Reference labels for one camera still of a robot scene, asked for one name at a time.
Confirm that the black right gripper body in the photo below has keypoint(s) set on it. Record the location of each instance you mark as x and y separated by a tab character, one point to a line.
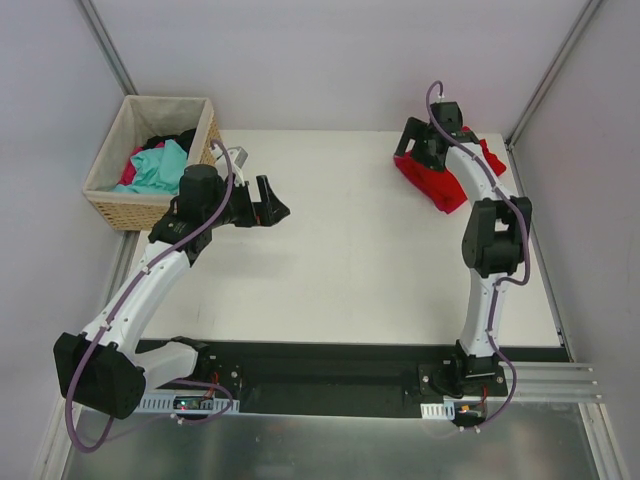
417	138

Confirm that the right aluminium frame post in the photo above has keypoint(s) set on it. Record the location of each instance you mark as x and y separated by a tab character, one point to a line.
577	31

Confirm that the grey cable duct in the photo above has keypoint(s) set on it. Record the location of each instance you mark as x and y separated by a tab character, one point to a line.
438	411
167	403

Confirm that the red t shirt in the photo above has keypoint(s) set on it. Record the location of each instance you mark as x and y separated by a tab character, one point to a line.
441	188

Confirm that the black t shirt in basket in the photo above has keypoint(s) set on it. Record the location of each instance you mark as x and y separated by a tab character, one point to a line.
184	140

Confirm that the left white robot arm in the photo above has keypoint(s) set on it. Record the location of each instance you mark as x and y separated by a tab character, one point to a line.
100	367

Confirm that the left aluminium frame post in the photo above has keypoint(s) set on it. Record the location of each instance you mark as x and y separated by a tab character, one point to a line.
106	45

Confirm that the aluminium rail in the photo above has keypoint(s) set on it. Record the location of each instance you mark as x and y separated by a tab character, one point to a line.
554	382

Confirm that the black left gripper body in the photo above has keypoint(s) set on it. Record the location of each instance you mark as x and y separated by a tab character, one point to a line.
253	203

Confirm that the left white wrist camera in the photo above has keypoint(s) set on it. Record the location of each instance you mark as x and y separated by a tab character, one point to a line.
238	156

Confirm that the right grey cable duct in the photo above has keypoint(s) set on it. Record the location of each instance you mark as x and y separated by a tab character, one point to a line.
438	411

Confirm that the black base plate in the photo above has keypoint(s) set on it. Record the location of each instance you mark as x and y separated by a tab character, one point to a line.
345	380

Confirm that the teal t shirt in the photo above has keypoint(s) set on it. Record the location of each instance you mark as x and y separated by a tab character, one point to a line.
159	171

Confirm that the left grey cable duct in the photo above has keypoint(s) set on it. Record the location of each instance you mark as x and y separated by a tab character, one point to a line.
167	403

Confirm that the wicker laundry basket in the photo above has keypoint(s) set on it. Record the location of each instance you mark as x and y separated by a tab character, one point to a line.
139	119

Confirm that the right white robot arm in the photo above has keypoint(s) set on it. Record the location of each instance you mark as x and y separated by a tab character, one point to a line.
495	244

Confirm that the aluminium frame post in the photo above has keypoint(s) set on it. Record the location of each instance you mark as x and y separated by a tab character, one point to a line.
577	31
106	45

